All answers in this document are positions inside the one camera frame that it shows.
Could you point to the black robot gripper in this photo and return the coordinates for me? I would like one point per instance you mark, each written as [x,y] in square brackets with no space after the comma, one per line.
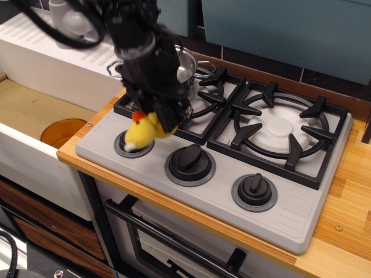
[169,102]

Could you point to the yellow stuffed duck toy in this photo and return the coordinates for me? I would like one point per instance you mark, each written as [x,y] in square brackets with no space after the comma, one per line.
[143,130]

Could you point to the stainless steel pot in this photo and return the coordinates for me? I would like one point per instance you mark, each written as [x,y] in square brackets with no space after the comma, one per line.
[185,69]

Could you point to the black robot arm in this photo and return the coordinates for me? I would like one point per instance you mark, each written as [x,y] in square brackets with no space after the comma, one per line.
[127,22]

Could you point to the grey toy stove top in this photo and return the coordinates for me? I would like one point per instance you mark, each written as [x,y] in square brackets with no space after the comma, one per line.
[289,224]

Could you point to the right black stove knob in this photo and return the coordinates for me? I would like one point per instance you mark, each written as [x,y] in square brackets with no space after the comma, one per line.
[254,193]

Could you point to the small left black knob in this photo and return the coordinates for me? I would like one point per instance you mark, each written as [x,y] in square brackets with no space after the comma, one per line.
[119,146]

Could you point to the black left burner grate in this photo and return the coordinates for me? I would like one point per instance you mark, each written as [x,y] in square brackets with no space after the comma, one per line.
[209,99]

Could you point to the black burner grate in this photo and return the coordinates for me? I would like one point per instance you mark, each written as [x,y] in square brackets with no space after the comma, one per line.
[209,99]
[281,132]

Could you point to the large middle black knob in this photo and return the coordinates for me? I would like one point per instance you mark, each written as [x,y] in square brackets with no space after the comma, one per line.
[190,166]

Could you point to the white toy sink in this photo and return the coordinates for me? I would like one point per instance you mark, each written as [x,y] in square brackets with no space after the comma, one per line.
[42,83]

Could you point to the grey toy faucet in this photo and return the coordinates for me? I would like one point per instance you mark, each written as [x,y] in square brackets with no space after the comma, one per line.
[71,23]

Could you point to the black right burner grate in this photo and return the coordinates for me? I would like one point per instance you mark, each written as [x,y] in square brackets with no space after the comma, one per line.
[281,132]

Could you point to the wooden drawer front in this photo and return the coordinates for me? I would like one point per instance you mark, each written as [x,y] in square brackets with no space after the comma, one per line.
[55,229]

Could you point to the black oven door handle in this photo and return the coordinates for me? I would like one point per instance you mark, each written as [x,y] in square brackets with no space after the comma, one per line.
[124,212]

